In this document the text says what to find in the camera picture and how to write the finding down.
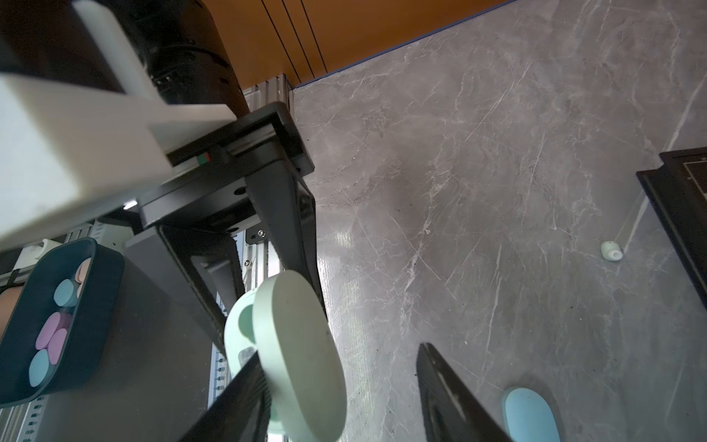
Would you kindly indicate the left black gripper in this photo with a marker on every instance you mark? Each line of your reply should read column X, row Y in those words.
column 255, row 175

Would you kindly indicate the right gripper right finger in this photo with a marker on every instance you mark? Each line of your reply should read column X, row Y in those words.
column 450, row 411

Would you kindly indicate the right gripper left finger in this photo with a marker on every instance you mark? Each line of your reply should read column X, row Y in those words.
column 241, row 413

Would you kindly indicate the blue earbud charging case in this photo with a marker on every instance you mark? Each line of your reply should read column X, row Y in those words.
column 528, row 417

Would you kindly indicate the green earbud charging case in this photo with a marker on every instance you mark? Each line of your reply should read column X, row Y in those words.
column 282, row 322

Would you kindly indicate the green earbud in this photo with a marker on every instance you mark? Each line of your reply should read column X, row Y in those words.
column 611, row 251

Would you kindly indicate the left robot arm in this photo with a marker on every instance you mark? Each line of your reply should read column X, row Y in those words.
column 103, row 102

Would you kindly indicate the teal round container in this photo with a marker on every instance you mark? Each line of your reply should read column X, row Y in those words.
column 56, row 333

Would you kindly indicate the black and silver chessboard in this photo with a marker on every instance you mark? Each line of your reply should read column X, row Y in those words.
column 677, row 192

